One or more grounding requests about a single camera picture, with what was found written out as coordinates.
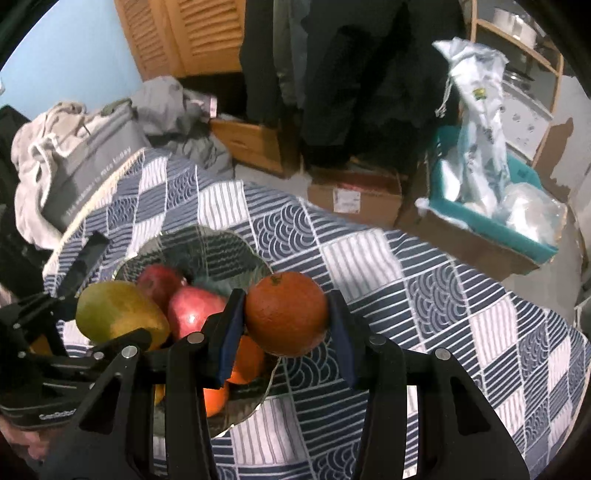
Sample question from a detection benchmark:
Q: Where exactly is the small red apple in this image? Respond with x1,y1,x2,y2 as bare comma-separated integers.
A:
137,264,185,310

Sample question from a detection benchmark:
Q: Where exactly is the grey coat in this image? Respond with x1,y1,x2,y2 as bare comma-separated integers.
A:
277,0,310,109

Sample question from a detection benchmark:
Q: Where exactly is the white patterned box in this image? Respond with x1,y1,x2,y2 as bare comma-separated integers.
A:
501,85,555,160

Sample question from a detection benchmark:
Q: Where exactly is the beige clothing pile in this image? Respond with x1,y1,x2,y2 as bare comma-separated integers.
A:
9,99,112,250

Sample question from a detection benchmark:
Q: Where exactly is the person's left hand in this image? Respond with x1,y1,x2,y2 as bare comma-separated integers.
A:
0,415,49,462

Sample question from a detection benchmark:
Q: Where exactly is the wooden shelf rack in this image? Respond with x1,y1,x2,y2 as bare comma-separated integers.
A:
468,0,566,116

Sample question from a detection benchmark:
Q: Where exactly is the black hooded coat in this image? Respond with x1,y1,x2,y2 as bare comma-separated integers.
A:
300,0,467,167

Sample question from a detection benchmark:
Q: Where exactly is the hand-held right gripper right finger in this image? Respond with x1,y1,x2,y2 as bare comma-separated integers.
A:
327,295,532,480

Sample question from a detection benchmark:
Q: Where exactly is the orange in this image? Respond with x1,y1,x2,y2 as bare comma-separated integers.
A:
203,385,230,417
228,335,266,385

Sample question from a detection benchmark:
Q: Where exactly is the clear glass plate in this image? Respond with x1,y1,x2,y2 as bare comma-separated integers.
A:
113,226,280,439

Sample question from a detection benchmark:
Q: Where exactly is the grey tote bag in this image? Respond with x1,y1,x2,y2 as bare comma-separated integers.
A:
39,104,151,234

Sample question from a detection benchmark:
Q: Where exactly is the wooden louvred wardrobe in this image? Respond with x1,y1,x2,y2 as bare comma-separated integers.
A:
113,0,247,81

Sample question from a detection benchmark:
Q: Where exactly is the white patterned bag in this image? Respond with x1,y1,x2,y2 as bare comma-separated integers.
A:
431,38,511,215

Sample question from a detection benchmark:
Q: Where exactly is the white cooking pot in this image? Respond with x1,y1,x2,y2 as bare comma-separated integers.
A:
489,7,539,44

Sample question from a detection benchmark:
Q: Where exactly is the large cardboard box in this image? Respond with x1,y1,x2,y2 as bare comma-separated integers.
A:
397,157,543,278

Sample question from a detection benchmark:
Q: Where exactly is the wooden drawer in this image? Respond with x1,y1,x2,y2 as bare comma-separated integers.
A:
210,117,301,178

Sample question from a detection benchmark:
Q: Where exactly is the teal plastic basket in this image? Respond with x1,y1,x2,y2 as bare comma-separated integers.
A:
427,127,559,264

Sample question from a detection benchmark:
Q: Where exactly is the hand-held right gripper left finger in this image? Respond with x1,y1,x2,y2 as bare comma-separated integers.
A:
39,288,247,480

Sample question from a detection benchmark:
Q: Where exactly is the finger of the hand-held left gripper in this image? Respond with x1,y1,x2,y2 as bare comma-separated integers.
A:
0,231,112,333
28,329,153,370

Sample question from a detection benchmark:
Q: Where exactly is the black jacket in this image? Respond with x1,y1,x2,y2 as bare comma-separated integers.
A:
240,0,282,125

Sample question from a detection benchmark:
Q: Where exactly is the large red apple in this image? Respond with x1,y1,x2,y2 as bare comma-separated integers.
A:
167,286,228,341

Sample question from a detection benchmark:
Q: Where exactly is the clear plastic bag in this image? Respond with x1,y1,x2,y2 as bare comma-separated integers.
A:
501,182,568,245

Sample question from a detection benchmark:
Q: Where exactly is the blue white patterned tablecloth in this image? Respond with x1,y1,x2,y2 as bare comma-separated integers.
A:
44,148,591,480

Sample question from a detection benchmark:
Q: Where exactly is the small labelled cardboard box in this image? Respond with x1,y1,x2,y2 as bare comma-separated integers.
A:
307,161,409,227

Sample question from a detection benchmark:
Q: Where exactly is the grey clothing pile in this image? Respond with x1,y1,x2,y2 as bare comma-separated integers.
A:
131,76,234,176

